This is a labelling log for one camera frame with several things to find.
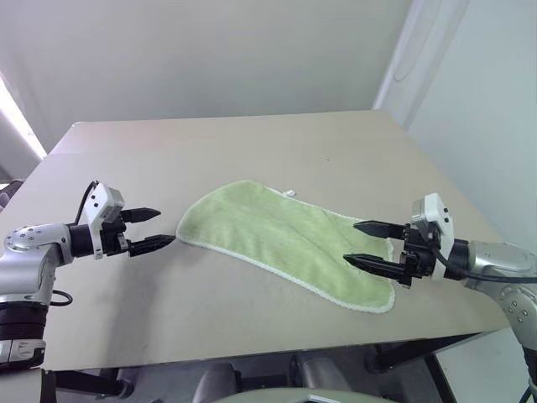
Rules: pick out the gray rounded shape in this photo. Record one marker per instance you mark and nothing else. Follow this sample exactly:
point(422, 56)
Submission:
point(214, 383)

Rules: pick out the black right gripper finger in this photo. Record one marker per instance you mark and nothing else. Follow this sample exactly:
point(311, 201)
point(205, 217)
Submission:
point(371, 263)
point(375, 229)

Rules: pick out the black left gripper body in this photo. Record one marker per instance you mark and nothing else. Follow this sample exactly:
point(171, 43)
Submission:
point(111, 242)

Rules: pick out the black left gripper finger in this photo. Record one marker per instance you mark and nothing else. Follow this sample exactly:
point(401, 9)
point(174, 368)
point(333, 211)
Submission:
point(151, 244)
point(142, 214)

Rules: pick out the black metal table frame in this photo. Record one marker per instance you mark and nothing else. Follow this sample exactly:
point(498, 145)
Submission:
point(419, 348)

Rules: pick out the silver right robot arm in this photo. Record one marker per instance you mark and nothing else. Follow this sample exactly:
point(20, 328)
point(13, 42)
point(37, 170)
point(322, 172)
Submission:
point(499, 260)

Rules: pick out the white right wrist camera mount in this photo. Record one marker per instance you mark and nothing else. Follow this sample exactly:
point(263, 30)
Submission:
point(436, 210)

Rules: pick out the light green towel white trim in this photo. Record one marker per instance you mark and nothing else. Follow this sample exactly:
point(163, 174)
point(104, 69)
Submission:
point(272, 231)

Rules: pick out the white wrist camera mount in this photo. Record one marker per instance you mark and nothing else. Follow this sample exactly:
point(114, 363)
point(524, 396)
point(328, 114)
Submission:
point(436, 210)
point(98, 205)

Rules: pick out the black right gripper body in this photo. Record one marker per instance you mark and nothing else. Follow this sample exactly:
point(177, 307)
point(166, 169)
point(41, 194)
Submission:
point(416, 260)

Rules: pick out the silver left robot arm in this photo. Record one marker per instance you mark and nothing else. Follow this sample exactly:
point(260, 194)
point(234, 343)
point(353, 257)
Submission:
point(25, 268)

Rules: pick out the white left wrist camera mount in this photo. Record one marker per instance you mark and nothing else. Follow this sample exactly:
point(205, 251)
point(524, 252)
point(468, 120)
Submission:
point(98, 205)

